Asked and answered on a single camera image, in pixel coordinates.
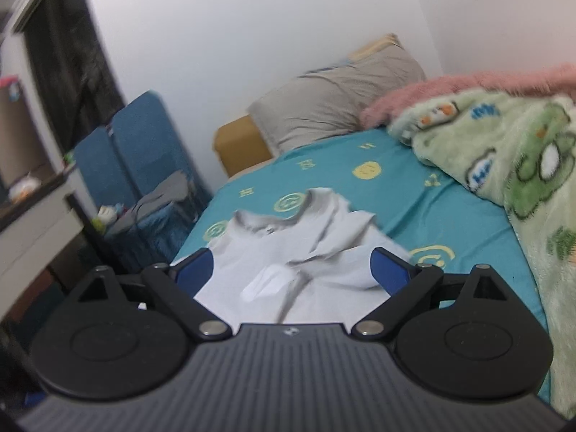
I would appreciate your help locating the white desk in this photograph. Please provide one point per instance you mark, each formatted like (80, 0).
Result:
(31, 216)

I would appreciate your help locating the green cartoon fleece blanket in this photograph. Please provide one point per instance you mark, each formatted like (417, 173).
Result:
(526, 166)

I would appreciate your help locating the white polo shirt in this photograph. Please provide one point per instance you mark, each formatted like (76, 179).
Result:
(310, 252)

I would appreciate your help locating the pink fluffy blanket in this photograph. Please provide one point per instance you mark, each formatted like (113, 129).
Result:
(450, 87)

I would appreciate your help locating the grey pillow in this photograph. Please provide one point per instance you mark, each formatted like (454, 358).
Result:
(333, 94)

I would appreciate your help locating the grey cloth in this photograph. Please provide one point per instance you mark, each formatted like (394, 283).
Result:
(155, 200)

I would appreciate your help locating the yellow wooden bed frame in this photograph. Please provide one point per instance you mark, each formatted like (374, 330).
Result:
(238, 144)

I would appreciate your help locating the cardboard box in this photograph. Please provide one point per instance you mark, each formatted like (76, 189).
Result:
(15, 135)

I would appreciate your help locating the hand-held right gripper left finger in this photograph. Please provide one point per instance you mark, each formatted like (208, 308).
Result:
(196, 271)

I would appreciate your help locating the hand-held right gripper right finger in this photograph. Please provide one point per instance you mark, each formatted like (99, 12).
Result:
(388, 271)

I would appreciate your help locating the blue folded mat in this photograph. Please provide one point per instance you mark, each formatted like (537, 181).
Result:
(139, 144)

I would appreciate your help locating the dark window curtain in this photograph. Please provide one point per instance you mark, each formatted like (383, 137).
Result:
(67, 54)

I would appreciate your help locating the teal printed bed sheet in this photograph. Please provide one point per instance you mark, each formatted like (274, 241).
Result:
(405, 202)

